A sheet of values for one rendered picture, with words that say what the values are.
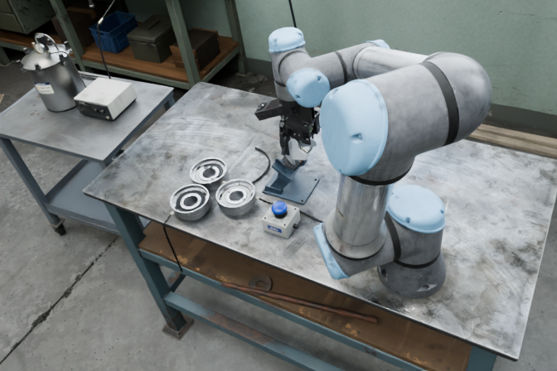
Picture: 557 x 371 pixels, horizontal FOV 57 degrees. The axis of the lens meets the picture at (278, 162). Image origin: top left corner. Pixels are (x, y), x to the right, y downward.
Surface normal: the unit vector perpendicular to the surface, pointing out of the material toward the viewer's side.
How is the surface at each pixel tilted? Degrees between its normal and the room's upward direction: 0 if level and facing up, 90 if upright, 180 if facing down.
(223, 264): 0
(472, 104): 65
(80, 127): 0
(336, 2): 90
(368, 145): 71
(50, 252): 0
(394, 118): 50
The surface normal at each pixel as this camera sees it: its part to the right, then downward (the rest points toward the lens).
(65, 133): -0.13, -0.73
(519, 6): -0.48, 0.63
